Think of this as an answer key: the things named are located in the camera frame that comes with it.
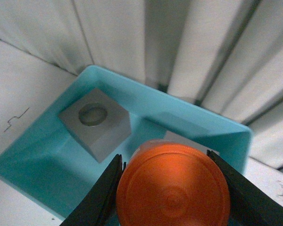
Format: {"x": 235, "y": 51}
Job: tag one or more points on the blue plastic box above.
{"x": 47, "y": 165}

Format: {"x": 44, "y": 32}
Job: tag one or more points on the gray cube with round hole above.
{"x": 98, "y": 123}

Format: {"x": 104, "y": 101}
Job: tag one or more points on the gray cube with square hole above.
{"x": 173, "y": 137}

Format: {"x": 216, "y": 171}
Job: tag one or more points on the white curtain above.
{"x": 223, "y": 55}

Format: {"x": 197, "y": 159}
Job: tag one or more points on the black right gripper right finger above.
{"x": 249, "y": 205}

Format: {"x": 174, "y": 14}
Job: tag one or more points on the orange cylinder part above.
{"x": 170, "y": 184}

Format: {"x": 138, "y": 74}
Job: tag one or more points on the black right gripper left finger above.
{"x": 98, "y": 207}

